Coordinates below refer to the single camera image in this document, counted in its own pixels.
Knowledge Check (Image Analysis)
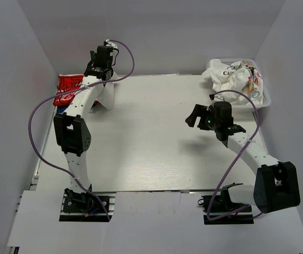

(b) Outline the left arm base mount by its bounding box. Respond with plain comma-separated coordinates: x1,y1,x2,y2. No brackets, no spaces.
59,188,115,222

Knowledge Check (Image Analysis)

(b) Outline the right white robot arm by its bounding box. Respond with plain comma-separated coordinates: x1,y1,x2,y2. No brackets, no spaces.
185,102,300,214

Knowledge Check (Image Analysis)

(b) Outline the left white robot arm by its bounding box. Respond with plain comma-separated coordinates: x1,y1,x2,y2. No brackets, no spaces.
53,42,118,211

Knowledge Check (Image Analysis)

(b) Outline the folded blue shirt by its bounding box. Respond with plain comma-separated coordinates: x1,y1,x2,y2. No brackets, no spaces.
56,101,99,113

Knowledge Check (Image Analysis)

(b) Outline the white plastic basket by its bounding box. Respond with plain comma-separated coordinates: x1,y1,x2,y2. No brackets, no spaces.
206,57,271,112

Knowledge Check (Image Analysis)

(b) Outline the folded red coca-cola shirt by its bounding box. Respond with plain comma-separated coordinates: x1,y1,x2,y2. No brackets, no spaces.
53,74,84,107

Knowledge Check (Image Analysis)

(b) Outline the white colourful print t shirt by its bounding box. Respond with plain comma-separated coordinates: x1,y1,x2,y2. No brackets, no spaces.
200,58,264,105

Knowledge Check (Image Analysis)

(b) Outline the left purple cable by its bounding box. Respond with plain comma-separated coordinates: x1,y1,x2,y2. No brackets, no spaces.
28,39,136,222

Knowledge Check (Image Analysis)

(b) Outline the green and white t shirt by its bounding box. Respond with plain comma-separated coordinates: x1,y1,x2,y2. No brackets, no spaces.
96,82,115,110

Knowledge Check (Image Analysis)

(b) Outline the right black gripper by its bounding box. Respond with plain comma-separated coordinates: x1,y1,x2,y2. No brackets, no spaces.
185,104,220,131

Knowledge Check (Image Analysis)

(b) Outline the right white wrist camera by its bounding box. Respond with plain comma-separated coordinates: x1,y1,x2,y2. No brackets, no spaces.
209,94,224,102

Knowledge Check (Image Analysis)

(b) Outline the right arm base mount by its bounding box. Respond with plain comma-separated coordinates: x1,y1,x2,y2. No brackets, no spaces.
197,183,254,225

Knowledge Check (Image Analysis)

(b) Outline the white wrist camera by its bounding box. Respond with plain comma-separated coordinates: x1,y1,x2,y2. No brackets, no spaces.
209,94,224,102
104,39,119,52

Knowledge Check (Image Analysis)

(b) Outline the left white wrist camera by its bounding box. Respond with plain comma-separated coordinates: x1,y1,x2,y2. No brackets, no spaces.
104,39,119,52

